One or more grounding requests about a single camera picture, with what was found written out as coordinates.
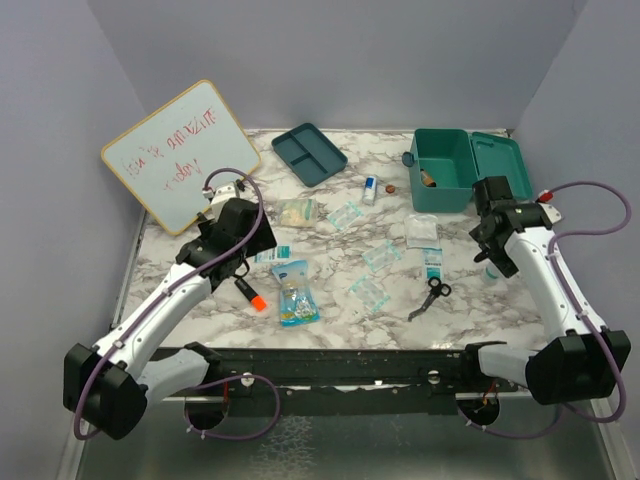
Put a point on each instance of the blue cotton swab bag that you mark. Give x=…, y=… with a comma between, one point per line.
x=296, y=303

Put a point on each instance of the brown bottle orange cap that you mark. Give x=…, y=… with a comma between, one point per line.
x=427, y=180

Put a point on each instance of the small gauze dressing packet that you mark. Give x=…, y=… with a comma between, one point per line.
x=276, y=254

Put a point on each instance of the yellowish gauze roll bag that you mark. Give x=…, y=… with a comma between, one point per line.
x=297, y=213

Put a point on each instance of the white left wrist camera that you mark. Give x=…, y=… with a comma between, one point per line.
x=220, y=196

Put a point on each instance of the teal divided tray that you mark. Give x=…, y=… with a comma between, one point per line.
x=310, y=155

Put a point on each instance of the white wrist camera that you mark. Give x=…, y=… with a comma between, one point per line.
x=550, y=205
x=220, y=196

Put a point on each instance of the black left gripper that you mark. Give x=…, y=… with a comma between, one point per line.
x=263, y=240

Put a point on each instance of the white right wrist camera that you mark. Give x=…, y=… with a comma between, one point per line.
x=550, y=205

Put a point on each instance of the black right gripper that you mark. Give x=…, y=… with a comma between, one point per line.
x=502, y=260

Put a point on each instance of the black handled scissors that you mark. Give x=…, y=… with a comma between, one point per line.
x=437, y=289

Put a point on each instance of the long gauze dressing packet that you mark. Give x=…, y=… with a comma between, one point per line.
x=432, y=263

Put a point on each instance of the clear white gauze pad pack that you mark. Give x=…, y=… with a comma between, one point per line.
x=421, y=231

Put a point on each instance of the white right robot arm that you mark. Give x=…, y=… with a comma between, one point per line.
x=583, y=357

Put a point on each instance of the teal plaster sheet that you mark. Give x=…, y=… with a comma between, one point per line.
x=343, y=217
x=381, y=256
x=370, y=294

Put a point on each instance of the teal plaster sheet near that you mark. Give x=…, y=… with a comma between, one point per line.
x=370, y=294

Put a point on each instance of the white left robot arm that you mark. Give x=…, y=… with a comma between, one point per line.
x=109, y=385

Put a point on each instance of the black orange highlighter marker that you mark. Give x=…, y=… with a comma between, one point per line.
x=250, y=294

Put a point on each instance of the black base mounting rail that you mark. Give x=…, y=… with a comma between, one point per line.
x=316, y=382

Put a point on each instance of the teal medicine kit box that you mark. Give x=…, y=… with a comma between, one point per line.
x=456, y=159

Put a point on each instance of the yellow framed whiteboard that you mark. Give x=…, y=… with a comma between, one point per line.
x=164, y=160

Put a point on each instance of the teal plaster sheet middle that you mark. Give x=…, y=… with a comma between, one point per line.
x=381, y=256

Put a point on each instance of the teal plaster sheet far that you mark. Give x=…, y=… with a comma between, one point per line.
x=343, y=217

